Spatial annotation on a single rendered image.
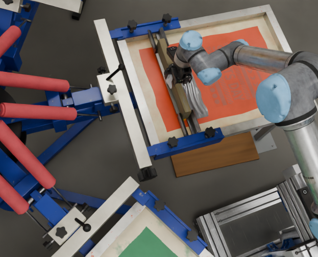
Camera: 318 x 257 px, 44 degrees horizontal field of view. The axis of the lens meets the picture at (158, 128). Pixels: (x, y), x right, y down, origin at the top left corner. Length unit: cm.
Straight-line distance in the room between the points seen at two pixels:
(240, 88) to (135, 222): 76
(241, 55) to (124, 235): 78
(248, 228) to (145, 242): 103
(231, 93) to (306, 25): 179
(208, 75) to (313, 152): 46
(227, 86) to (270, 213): 99
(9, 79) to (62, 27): 161
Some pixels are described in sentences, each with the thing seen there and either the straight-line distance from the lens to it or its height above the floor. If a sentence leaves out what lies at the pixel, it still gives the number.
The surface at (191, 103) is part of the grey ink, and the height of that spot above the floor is 96.
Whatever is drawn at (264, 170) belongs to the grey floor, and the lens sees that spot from 281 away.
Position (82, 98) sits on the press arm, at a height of 104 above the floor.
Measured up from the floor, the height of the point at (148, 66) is 96.
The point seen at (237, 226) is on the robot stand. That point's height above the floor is 21.
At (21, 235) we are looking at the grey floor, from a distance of 255.
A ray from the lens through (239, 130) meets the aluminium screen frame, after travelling 171.
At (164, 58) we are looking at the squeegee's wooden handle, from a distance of 171.
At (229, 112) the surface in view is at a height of 96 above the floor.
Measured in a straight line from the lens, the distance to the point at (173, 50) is 161.
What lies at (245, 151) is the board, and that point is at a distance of 278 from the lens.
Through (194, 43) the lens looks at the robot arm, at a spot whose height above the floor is 136.
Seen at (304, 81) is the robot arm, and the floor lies 165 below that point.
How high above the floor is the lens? 250
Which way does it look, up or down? 68 degrees down
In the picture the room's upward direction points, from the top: 22 degrees clockwise
